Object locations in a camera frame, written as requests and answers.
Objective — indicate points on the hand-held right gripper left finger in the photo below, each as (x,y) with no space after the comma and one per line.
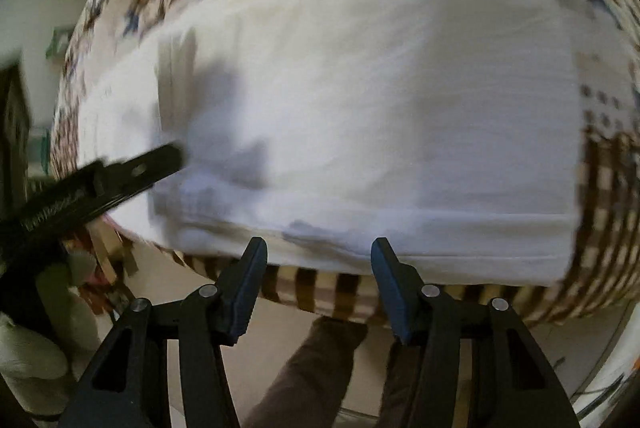
(247,290)

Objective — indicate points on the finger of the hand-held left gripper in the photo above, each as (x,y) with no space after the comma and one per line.
(150,168)

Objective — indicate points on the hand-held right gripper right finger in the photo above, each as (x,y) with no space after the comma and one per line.
(395,295)

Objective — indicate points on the white pants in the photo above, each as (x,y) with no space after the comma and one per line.
(380,108)

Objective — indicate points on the person's left hand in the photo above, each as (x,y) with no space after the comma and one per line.
(30,350)

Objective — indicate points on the dark cabinet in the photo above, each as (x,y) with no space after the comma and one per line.
(12,133)

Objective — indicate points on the person's brown trouser leg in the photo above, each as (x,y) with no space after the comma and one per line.
(300,373)

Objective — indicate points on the printed patchwork blanket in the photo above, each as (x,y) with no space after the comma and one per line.
(607,218)

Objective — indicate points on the white printed cloth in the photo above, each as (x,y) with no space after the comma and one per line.
(617,383)

